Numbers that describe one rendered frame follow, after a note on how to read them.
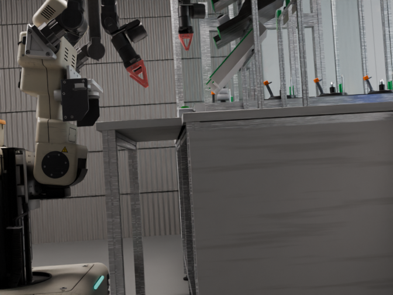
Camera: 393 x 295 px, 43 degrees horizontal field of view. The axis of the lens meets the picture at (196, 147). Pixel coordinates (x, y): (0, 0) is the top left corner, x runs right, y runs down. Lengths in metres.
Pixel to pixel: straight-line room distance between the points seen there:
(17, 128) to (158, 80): 1.52
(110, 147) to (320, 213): 0.74
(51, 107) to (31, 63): 0.18
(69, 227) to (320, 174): 3.89
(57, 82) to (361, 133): 1.14
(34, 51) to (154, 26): 3.51
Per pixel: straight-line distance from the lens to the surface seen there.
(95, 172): 5.18
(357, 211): 1.71
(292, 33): 3.33
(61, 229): 5.29
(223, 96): 2.63
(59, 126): 1.96
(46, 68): 2.03
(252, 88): 2.58
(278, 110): 1.64
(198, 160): 1.59
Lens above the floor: 0.69
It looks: 2 degrees up
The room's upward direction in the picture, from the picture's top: 4 degrees counter-clockwise
